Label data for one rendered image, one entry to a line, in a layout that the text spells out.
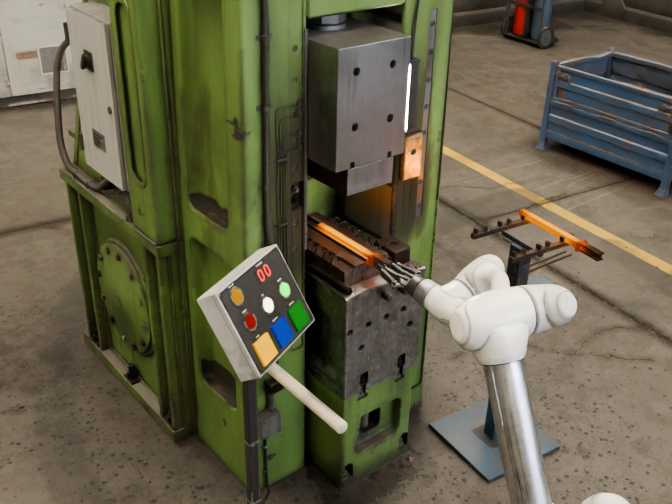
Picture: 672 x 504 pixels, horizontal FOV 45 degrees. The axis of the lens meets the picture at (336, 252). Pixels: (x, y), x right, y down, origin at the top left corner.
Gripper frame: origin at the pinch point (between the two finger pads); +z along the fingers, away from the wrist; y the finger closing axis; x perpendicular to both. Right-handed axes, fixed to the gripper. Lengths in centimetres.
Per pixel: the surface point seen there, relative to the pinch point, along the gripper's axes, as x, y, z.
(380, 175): 31.0, 2.0, 6.4
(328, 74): 68, -18, 12
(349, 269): -1.9, -9.9, 5.6
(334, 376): -47.4, -14.3, 5.2
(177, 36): 71, -43, 60
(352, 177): 33.4, -10.3, 6.4
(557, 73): -44, 349, 188
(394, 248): -2.0, 13.2, 7.7
